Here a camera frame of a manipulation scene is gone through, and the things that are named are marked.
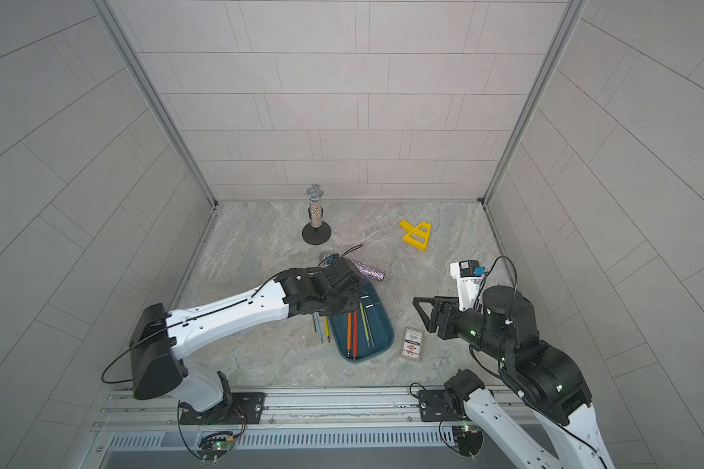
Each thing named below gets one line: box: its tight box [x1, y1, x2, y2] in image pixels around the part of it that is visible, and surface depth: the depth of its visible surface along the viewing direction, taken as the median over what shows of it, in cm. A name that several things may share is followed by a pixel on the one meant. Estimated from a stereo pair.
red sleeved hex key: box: [352, 309, 359, 360], surface depth 84 cm
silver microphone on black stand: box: [302, 183, 332, 246], surface depth 99 cm
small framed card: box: [399, 326, 425, 363], surface depth 82 cm
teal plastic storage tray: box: [328, 279, 396, 363], surface depth 84 cm
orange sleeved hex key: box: [347, 311, 353, 358], surface depth 84 cm
